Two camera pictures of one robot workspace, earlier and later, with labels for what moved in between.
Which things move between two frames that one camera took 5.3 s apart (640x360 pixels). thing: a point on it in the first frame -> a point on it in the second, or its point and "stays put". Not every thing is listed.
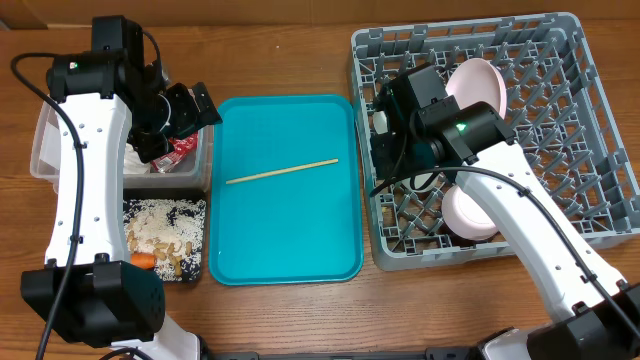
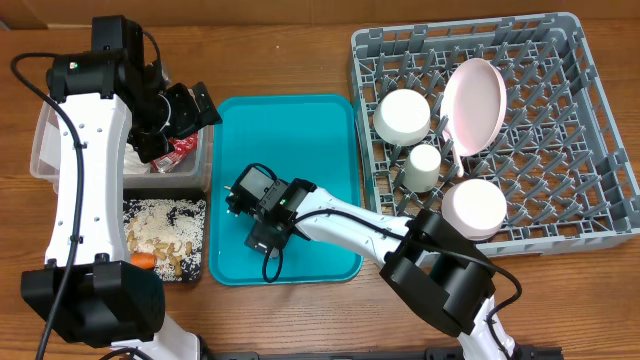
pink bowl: x=462 y=218 stays put
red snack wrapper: x=168 y=162 stays put
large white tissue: x=133 y=164 stays put
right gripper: x=389 y=145 -> x=276 y=233
